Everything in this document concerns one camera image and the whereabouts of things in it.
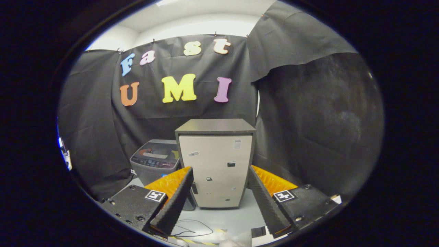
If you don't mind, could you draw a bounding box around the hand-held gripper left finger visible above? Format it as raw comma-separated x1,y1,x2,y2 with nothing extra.
99,167,194,238

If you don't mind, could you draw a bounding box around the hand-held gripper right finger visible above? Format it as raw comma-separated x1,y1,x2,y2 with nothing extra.
248,165,342,239

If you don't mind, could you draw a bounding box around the grey washing machine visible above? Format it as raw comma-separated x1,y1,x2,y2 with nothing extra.
130,139,196,210

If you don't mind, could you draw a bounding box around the beige cabinet with dark top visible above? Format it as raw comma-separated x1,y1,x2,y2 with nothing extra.
175,119,257,210

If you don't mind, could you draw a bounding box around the black backdrop cloth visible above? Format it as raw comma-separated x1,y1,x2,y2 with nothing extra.
58,2,384,203

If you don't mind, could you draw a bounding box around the thin black cable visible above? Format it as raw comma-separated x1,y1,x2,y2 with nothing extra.
170,220,214,238

